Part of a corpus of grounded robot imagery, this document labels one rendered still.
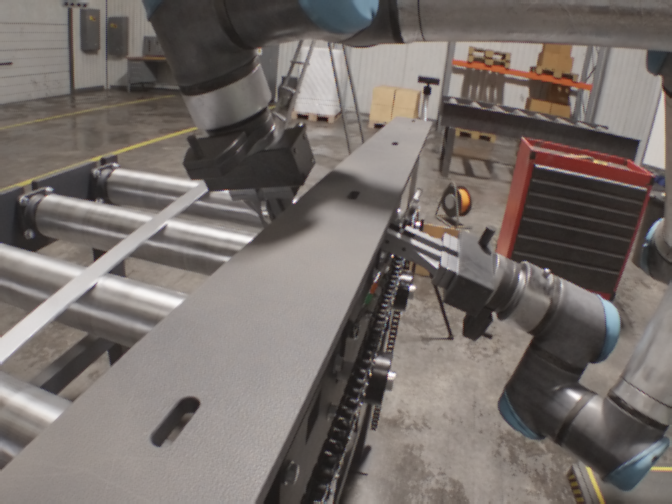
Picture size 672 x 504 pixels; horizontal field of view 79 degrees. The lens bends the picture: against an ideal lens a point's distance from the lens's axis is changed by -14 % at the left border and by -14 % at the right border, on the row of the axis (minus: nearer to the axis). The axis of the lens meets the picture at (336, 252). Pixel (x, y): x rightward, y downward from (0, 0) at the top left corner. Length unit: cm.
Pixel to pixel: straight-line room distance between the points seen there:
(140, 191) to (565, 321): 118
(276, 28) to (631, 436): 60
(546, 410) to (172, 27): 63
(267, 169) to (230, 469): 40
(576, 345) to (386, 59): 1017
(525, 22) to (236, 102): 30
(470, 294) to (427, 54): 1007
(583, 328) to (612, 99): 1052
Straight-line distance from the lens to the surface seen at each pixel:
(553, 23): 51
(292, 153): 50
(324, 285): 29
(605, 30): 52
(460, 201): 394
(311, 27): 42
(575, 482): 149
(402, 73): 1063
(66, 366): 165
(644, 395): 65
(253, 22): 43
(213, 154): 47
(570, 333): 66
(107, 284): 84
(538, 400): 68
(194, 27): 46
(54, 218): 127
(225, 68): 47
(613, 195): 279
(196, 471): 18
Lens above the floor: 131
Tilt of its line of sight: 24 degrees down
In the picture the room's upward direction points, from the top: 6 degrees clockwise
